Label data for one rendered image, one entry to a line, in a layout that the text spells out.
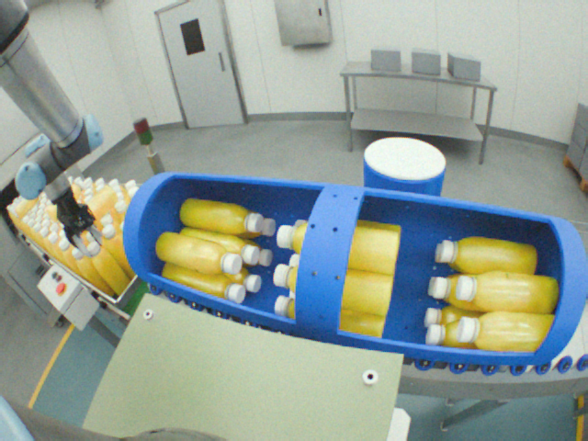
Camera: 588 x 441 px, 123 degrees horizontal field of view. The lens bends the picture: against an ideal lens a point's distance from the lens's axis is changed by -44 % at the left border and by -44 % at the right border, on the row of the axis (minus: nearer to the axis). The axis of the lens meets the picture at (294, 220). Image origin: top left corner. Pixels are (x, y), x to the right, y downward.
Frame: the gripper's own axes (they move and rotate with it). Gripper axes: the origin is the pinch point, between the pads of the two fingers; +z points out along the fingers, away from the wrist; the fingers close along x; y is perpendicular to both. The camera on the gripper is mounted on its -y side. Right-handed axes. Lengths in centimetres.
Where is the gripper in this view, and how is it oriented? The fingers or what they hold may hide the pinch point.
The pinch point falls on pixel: (93, 247)
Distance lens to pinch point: 87.0
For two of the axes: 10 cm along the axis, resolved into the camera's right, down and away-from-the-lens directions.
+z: 1.4, 7.5, 6.5
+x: 3.5, -6.5, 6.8
